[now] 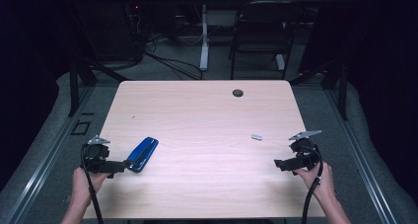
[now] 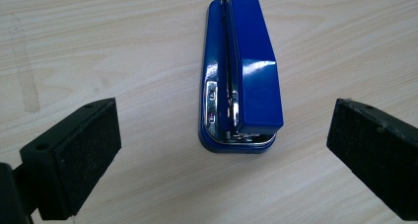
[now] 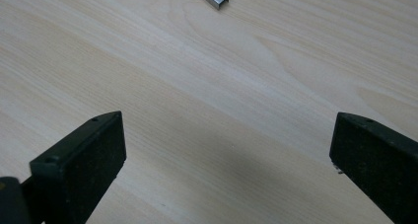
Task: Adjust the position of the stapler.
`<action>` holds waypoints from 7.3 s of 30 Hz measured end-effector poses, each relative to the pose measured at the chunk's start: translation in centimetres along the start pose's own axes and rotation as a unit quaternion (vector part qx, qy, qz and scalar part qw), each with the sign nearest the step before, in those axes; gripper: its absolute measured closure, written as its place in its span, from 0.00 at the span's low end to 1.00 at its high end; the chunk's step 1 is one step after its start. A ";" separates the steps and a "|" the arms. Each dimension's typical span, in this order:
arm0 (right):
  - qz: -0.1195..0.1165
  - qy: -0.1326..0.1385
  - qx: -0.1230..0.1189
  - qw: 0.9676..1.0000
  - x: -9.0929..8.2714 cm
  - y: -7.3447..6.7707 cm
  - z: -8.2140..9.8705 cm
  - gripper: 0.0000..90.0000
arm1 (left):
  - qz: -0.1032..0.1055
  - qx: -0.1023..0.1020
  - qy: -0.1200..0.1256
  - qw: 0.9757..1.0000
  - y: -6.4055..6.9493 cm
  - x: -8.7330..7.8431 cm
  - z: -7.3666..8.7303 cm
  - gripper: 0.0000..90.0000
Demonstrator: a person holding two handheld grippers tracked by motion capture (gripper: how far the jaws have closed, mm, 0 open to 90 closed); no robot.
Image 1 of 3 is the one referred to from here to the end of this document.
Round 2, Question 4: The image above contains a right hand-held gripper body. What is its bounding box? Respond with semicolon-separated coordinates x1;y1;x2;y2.
288;129;322;171

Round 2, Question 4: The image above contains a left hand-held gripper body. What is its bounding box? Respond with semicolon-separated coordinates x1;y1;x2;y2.
81;135;126;180

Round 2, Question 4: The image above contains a blue stapler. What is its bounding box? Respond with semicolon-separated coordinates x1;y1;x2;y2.
126;136;160;174

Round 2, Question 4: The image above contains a person's left hand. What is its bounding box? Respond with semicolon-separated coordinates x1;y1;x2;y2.
72;167;111;202

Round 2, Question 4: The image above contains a person's right hand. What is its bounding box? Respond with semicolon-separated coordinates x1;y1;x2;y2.
293;161;336;200

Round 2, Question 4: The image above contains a black metal stand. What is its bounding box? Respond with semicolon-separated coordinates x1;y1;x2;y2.
289;57;350;121
67;57;130;117

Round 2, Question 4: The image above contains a black folding chair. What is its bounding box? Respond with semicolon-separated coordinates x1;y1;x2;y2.
229;0;306;81

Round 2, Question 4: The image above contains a white background desk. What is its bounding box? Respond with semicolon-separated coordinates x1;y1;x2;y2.
180;0;326;72

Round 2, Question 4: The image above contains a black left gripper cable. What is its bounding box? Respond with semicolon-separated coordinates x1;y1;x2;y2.
80;144;105;224

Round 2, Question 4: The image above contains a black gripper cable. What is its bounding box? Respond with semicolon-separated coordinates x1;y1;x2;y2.
80;144;105;224
300;144;325;224

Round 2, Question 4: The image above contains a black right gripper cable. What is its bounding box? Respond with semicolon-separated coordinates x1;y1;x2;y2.
300;144;325;224

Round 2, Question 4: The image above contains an aluminium floor rail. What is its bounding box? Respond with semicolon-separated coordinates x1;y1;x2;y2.
0;85;95;224
324;89;399;224

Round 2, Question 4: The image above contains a bundle of floor cables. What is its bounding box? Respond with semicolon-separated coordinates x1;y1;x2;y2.
141;33;204;81

